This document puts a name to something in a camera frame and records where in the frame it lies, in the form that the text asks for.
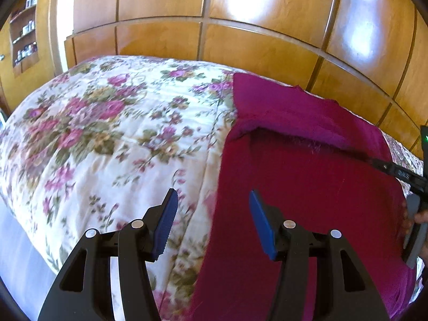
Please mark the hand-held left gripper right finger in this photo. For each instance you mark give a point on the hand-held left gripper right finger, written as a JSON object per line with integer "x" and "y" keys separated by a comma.
{"x": 263, "y": 224}

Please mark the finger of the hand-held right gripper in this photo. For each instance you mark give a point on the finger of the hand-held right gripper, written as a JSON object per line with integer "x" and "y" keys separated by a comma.
{"x": 381, "y": 165}

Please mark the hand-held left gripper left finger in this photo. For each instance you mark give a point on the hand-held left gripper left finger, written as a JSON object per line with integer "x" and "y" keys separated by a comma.
{"x": 164, "y": 222}

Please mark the dark red knit garment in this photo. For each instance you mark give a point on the dark red knit garment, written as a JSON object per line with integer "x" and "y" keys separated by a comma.
{"x": 301, "y": 174}

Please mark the person's right hand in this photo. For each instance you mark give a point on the person's right hand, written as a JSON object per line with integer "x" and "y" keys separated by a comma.
{"x": 422, "y": 216}

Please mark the floral bedspread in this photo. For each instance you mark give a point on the floral bedspread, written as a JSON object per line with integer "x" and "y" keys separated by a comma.
{"x": 100, "y": 133}

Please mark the white bed sheet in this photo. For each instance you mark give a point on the white bed sheet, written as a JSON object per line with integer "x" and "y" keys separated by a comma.
{"x": 20, "y": 257}

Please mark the wooden panelled wardrobe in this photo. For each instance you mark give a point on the wooden panelled wardrobe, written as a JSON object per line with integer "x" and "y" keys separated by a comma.
{"x": 267, "y": 23}

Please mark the wooden shelf cabinet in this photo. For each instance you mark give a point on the wooden shelf cabinet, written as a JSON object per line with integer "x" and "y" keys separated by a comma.
{"x": 43, "y": 40}

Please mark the bottles on shelves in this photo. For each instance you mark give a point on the bottles on shelves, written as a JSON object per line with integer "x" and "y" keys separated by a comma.
{"x": 27, "y": 28}

